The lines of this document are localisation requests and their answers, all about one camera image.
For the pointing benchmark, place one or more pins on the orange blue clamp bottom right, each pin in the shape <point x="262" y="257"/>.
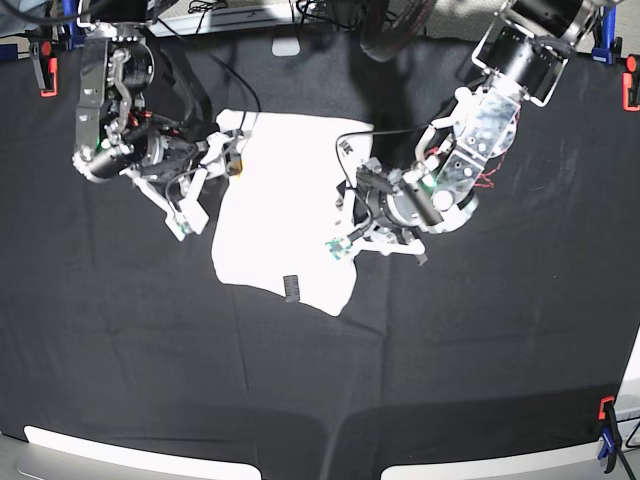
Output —
<point x="609" y="433"/>

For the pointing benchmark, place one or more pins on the black table cloth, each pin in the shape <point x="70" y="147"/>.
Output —
<point x="503" y="343"/>

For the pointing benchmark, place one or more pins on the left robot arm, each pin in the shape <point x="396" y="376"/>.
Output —
<point x="521" y="57"/>

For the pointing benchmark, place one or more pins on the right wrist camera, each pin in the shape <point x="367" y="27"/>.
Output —
<point x="190" y="218"/>

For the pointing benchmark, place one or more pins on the aluminium frame rail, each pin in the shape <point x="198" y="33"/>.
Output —
<point x="235" y="19"/>

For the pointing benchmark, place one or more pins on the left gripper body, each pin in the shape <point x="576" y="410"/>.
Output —
<point x="375" y="213"/>

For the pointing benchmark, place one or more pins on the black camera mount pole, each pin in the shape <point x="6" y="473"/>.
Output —
<point x="382" y="41"/>

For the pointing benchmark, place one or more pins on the white printed t-shirt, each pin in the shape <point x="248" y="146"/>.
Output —
<point x="277" y="217"/>

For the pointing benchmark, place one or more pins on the blue clamp top left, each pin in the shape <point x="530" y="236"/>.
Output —
<point x="70" y="34"/>

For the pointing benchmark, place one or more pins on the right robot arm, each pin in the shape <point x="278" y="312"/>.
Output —
<point x="142" y="113"/>

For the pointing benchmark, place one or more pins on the orange clamp top right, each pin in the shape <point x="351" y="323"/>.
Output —
<point x="630" y="84"/>

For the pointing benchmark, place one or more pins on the orange clamp top left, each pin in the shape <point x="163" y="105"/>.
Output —
<point x="45" y="65"/>

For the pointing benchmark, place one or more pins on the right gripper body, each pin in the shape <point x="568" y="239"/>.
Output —
<point x="168" y="182"/>

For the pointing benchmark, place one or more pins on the blue clamp top right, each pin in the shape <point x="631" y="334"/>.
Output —
<point x="607" y="46"/>

